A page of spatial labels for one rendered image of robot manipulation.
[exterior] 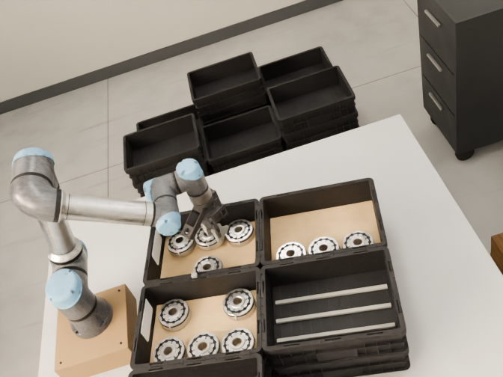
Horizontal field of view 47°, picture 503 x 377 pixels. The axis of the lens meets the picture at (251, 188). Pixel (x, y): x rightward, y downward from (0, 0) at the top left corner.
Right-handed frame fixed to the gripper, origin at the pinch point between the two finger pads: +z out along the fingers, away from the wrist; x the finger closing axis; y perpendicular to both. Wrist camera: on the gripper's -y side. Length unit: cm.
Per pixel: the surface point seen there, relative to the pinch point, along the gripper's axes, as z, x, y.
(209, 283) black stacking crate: -4.1, -14.8, -15.6
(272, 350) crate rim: -7, -49, -22
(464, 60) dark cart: 16, -15, 145
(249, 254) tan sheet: 3.1, -13.3, 3.2
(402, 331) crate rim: -7, -75, 2
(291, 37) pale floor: 85, 162, 212
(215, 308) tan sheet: 3.2, -18.4, -19.1
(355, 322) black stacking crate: 3, -59, 2
